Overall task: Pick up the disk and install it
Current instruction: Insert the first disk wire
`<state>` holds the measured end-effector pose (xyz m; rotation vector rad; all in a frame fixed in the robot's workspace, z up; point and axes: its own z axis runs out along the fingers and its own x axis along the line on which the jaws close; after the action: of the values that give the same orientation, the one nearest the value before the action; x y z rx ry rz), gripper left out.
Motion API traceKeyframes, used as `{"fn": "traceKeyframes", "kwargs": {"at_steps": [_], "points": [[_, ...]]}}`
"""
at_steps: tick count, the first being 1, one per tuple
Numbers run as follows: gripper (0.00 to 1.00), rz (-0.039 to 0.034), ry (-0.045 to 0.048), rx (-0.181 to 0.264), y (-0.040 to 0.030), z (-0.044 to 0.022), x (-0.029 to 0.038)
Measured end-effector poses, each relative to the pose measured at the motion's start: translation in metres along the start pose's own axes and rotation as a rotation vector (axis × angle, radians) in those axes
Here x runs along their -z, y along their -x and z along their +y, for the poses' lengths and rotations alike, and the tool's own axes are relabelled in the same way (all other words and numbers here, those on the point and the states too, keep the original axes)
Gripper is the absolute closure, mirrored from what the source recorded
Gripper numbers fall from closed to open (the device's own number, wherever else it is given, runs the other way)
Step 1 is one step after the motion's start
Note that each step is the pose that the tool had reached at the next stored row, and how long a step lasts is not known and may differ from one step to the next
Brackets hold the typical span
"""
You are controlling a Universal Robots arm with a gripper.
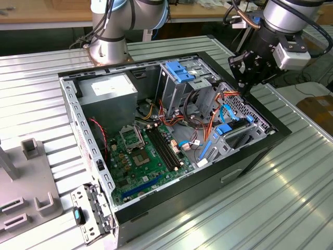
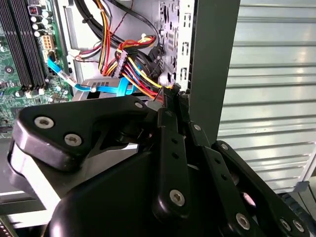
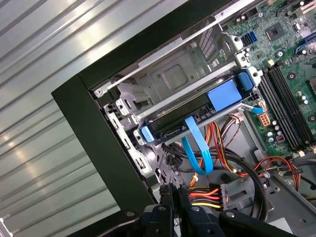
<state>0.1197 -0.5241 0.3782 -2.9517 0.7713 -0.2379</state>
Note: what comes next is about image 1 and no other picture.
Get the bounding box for wooden desk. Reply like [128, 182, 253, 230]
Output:
[168, 0, 266, 23]
[0, 0, 94, 31]

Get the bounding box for black open PC case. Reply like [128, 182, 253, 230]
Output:
[57, 51, 293, 248]

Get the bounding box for brown square base plate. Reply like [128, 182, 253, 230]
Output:
[82, 43, 134, 66]

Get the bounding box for metal disk bay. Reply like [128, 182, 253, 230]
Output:
[199, 122, 270, 167]

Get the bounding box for metal rear slot bracket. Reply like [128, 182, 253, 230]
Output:
[70, 183, 116, 245]

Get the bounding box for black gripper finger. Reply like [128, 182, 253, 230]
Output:
[253, 66, 277, 86]
[228, 51, 255, 96]

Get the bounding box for grey power supply unit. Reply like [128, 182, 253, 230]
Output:
[76, 72, 138, 136]

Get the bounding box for black cable loop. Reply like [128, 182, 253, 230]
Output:
[183, 88, 210, 130]

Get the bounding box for hard disk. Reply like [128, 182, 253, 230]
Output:
[215, 115, 255, 136]

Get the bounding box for red black twisted wire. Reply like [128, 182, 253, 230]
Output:
[87, 117, 109, 157]

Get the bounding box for black arm base cables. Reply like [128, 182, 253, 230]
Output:
[67, 0, 118, 50]

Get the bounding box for yellow black wire bundle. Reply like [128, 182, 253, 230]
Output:
[139, 101, 158, 121]

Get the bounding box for blue plastic bay rail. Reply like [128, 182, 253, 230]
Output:
[199, 140, 212, 161]

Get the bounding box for blue disk data wire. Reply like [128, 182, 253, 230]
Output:
[220, 104, 240, 123]

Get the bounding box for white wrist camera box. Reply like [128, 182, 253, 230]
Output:
[273, 43, 312, 71]

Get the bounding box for black RAM slot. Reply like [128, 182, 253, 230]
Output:
[147, 127, 177, 171]
[155, 124, 183, 168]
[144, 127, 174, 172]
[151, 126, 180, 169]

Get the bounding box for cardboard box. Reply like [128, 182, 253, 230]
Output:
[296, 95, 333, 136]

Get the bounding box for orange disk power wire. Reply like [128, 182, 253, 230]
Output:
[203, 89, 241, 143]

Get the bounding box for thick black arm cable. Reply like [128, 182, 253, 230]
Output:
[223, 0, 333, 57]

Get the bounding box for metal socket cover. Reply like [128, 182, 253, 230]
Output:
[119, 126, 146, 153]

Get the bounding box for CPU socket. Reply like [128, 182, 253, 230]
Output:
[129, 148, 155, 169]

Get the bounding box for orange red wire bundle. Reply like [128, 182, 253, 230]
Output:
[155, 100, 189, 130]

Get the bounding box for green motherboard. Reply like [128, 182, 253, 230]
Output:
[108, 122, 196, 206]

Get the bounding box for blue drive cage latch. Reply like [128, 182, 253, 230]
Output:
[165, 61, 196, 83]

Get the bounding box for metal drive cage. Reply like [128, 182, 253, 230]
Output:
[157, 58, 222, 118]

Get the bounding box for grey parts rack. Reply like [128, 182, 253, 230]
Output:
[0, 139, 65, 234]

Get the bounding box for blue expansion slot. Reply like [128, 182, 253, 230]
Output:
[121, 173, 164, 199]

